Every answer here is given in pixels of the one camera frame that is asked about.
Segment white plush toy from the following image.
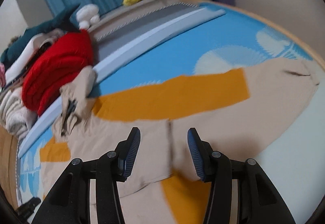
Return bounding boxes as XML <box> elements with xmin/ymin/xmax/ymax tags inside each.
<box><xmin>76</xmin><ymin>4</ymin><xmax>101</xmax><ymax>29</ymax></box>

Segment light blue folded mat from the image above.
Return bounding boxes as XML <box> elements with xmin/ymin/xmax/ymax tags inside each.
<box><xmin>19</xmin><ymin>8</ymin><xmax>226</xmax><ymax>159</ymax></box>

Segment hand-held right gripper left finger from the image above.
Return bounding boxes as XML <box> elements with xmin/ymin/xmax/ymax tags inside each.
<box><xmin>30</xmin><ymin>127</ymin><xmax>141</xmax><ymax>224</ymax></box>

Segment teal garment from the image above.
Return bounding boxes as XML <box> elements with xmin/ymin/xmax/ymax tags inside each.
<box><xmin>0</xmin><ymin>4</ymin><xmax>82</xmax><ymax>63</ymax></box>

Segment cream folded blanket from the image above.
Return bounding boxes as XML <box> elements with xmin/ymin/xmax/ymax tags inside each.
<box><xmin>0</xmin><ymin>87</ymin><xmax>33</xmax><ymax>139</ymax></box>

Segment white folded garments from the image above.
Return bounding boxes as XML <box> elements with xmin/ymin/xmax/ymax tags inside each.
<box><xmin>5</xmin><ymin>32</ymin><xmax>60</xmax><ymax>80</ymax></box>

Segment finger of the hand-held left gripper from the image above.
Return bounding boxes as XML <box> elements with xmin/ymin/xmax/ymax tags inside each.
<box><xmin>16</xmin><ymin>197</ymin><xmax>41</xmax><ymax>215</ymax></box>

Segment grey mattress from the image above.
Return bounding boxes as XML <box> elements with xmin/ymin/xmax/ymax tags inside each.
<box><xmin>94</xmin><ymin>1</ymin><xmax>204</xmax><ymax>44</ymax></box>

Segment red knitted blanket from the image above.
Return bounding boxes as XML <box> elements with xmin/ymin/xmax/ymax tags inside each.
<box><xmin>22</xmin><ymin>30</ymin><xmax>95</xmax><ymax>116</ymax></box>

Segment beige and orange garment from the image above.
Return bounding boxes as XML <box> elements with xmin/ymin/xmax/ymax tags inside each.
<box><xmin>41</xmin><ymin>58</ymin><xmax>321</xmax><ymax>224</ymax></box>

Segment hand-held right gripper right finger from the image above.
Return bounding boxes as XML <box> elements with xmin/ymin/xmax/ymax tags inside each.
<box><xmin>187</xmin><ymin>128</ymin><xmax>296</xmax><ymax>224</ymax></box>

